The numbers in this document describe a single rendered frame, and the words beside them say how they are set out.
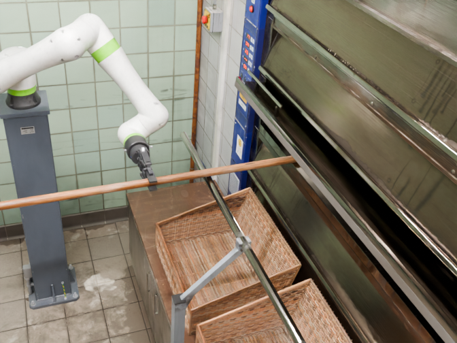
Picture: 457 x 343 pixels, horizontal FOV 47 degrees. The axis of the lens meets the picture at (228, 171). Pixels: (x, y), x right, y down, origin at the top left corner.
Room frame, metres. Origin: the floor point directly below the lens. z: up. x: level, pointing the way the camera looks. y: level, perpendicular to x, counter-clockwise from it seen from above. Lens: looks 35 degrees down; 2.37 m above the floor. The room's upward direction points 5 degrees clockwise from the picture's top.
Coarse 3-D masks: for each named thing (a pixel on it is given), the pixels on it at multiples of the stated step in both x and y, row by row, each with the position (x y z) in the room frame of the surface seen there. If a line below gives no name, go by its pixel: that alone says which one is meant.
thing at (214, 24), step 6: (210, 12) 2.61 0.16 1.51; (216, 12) 2.61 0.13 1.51; (222, 12) 2.63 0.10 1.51; (210, 18) 2.60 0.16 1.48; (216, 18) 2.61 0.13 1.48; (222, 18) 2.62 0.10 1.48; (204, 24) 2.67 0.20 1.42; (210, 24) 2.60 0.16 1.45; (216, 24) 2.61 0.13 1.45; (210, 30) 2.60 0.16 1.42; (216, 30) 2.61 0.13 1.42
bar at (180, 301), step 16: (224, 208) 1.49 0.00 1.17; (240, 240) 1.33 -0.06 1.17; (208, 272) 1.29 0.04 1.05; (256, 272) 1.20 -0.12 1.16; (192, 288) 1.27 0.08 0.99; (272, 288) 1.13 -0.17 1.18; (176, 304) 1.22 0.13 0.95; (176, 320) 1.23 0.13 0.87; (288, 320) 1.01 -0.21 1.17; (176, 336) 1.23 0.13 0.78
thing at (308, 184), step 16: (272, 144) 1.99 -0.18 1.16; (304, 176) 1.73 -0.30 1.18; (320, 192) 1.64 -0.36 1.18; (320, 208) 1.58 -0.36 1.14; (336, 224) 1.48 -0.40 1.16; (352, 240) 1.38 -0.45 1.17; (368, 256) 1.30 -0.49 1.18; (384, 272) 1.24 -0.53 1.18; (384, 288) 1.20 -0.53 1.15; (400, 288) 1.17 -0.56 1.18; (400, 304) 1.12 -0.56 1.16; (416, 320) 1.06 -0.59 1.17; (432, 336) 1.00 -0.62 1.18
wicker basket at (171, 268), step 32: (160, 224) 1.89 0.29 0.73; (192, 224) 1.96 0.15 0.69; (256, 224) 1.91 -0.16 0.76; (160, 256) 1.80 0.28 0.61; (192, 256) 1.84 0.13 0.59; (224, 256) 1.86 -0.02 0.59; (256, 256) 1.80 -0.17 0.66; (224, 288) 1.66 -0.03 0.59; (256, 288) 1.50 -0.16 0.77; (192, 320) 1.39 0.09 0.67
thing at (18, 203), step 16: (272, 160) 1.78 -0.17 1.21; (288, 160) 1.81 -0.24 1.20; (160, 176) 1.60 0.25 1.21; (176, 176) 1.62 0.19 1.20; (192, 176) 1.64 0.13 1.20; (208, 176) 1.67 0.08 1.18; (64, 192) 1.46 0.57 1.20; (80, 192) 1.47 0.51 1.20; (96, 192) 1.49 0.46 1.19; (112, 192) 1.52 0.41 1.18; (0, 208) 1.36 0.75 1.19
